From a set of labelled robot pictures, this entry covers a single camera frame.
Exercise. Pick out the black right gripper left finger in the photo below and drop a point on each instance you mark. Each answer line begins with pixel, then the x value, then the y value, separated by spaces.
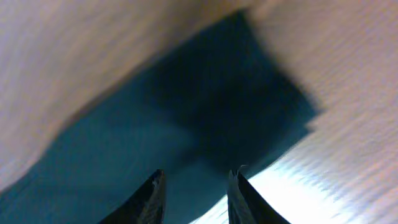
pixel 145 206

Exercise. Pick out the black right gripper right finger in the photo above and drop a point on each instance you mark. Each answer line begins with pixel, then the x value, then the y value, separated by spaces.
pixel 246 205

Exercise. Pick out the black shorts with grey waistband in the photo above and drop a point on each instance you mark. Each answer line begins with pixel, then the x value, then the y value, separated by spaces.
pixel 216 102

